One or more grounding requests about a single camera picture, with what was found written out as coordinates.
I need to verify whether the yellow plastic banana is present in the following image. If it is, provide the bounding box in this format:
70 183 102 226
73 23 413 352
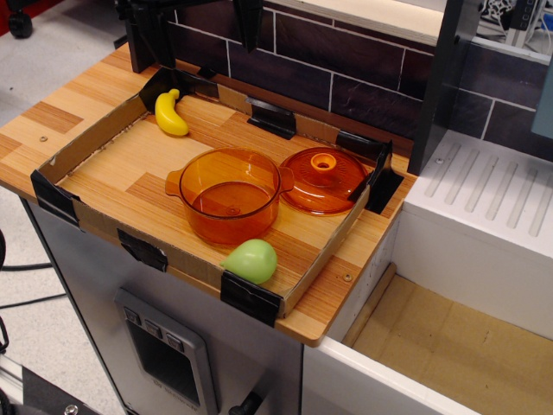
155 88 189 137

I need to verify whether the orange transparent pot lid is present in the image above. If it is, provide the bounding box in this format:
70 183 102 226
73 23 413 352
282 147 368 215

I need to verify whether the dark grey vertical post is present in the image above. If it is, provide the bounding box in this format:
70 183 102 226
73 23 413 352
408 1 481 176

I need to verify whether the cardboard fence with black tape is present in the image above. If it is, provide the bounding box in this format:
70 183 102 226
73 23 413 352
31 68 415 325

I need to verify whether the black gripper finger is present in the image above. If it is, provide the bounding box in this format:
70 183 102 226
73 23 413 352
123 1 175 69
233 0 264 53

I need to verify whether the grey toy oven front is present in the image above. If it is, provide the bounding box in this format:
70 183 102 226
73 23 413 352
27 204 302 414

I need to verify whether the orange transparent plastic pot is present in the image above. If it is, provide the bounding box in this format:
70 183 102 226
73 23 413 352
165 147 295 246

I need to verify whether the black floor cable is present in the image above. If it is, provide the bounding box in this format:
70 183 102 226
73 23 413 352
0 262 67 310

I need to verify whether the green plastic pear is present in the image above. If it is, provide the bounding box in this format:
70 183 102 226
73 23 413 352
220 239 277 284

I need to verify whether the black caster wheel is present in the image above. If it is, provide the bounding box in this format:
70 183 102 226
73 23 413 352
8 11 33 39

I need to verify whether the white toy sink unit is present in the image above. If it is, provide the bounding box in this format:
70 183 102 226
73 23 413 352
302 132 552 414

